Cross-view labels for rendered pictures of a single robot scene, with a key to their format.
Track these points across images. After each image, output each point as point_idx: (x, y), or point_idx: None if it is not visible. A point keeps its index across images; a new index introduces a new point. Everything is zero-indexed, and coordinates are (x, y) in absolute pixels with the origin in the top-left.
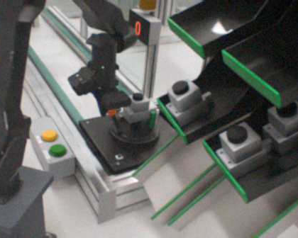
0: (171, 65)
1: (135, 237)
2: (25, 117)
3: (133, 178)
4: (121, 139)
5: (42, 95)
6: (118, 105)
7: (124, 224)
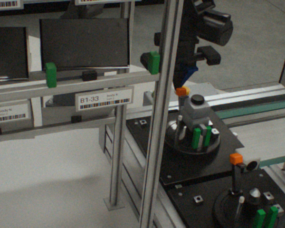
0: None
1: (78, 163)
2: (90, 4)
3: None
4: (167, 122)
5: (259, 90)
6: (143, 62)
7: (94, 158)
